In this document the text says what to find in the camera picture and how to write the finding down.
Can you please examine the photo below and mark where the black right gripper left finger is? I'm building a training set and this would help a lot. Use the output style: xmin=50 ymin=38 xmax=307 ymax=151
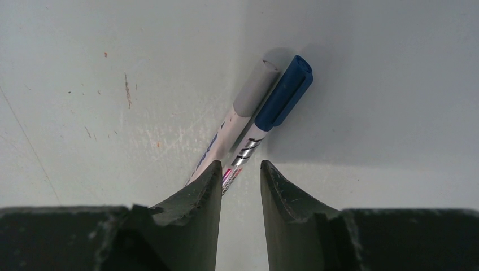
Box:
xmin=1 ymin=160 xmax=221 ymax=270

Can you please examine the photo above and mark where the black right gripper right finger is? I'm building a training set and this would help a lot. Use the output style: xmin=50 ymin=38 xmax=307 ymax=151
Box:
xmin=260 ymin=160 xmax=478 ymax=270

